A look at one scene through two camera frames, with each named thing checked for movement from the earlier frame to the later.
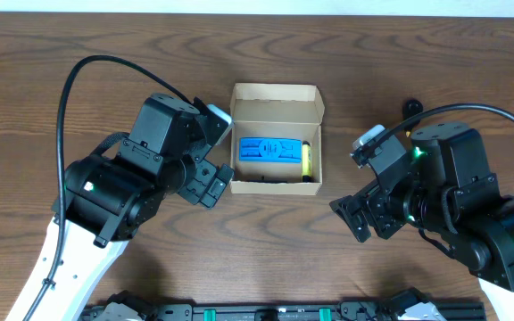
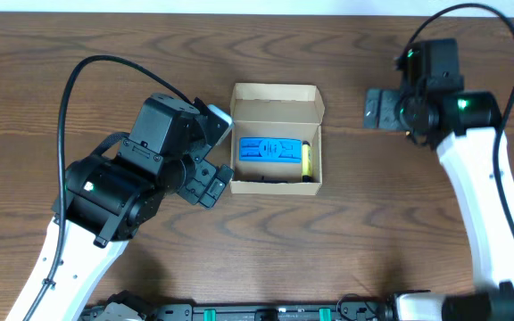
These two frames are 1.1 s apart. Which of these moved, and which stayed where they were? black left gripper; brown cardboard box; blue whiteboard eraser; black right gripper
Moved: black right gripper
Stayed: blue whiteboard eraser; black left gripper; brown cardboard box
